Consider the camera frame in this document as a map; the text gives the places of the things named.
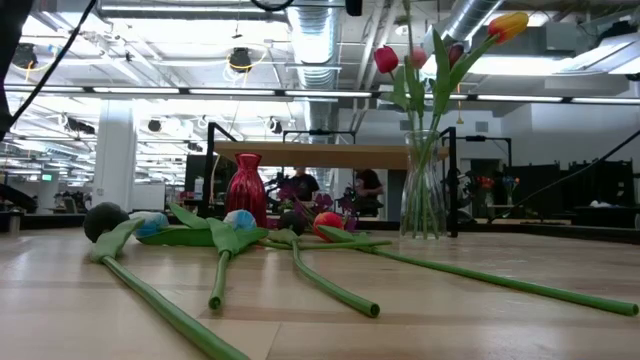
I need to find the red artificial tulip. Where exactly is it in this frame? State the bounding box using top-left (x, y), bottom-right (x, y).
top-left (373, 45), bottom-right (426, 236)

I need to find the pink artificial tulip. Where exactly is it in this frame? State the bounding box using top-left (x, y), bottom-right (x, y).
top-left (404, 46), bottom-right (436, 236)

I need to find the yellow orange-tipped artificial tulip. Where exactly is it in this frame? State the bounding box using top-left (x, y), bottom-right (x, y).
top-left (432, 11), bottom-right (530, 236)

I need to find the purple artificial flower bunch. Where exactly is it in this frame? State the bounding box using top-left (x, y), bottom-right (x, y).
top-left (277, 182), bottom-right (359, 234)

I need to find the orange artificial tulip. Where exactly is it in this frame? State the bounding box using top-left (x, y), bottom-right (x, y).
top-left (313, 211), bottom-right (640, 318)

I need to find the black artificial tulip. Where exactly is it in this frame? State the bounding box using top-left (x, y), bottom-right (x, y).
top-left (267, 209), bottom-right (381, 319)
top-left (82, 201), bottom-right (250, 360)

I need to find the white and blue artificial tulip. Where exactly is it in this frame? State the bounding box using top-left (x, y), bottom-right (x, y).
top-left (207, 208), bottom-right (270, 311)
top-left (128, 201), bottom-right (393, 251)

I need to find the long ceiling light bar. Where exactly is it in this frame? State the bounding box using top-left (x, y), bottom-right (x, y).
top-left (0, 83), bottom-right (640, 105)

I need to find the person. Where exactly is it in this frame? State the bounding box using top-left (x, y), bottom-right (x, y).
top-left (354, 168), bottom-right (385, 216)
top-left (289, 168), bottom-right (321, 202)

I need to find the clear glass vase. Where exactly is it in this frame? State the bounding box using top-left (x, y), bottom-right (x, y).
top-left (399, 129), bottom-right (448, 240)

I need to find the red ribbed glass vase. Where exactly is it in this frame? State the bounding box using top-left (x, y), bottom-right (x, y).
top-left (223, 152), bottom-right (269, 230)

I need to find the background flower bouquet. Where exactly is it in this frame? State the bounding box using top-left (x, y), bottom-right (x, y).
top-left (474, 174), bottom-right (521, 206)

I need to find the white building column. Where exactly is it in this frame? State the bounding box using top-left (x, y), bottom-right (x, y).
top-left (92, 99), bottom-right (137, 214)

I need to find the black partition screen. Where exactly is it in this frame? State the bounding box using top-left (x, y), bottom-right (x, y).
top-left (504, 159), bottom-right (637, 227)

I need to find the silver spiral air duct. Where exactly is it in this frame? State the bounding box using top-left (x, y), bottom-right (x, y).
top-left (287, 0), bottom-right (342, 131)

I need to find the black left gripper cable loop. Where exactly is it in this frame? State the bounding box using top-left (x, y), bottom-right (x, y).
top-left (249, 0), bottom-right (296, 13)

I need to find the black ceiling cable reel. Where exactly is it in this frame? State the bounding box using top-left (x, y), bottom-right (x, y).
top-left (9, 42), bottom-right (39, 71)
top-left (228, 47), bottom-right (254, 75)

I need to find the wooden shelf with black frame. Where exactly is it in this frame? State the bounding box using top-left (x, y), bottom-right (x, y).
top-left (199, 121), bottom-right (514, 239)

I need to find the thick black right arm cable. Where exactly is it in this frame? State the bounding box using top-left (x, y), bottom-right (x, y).
top-left (489, 129), bottom-right (640, 224)

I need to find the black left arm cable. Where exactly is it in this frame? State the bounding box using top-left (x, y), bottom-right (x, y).
top-left (7, 0), bottom-right (99, 126)

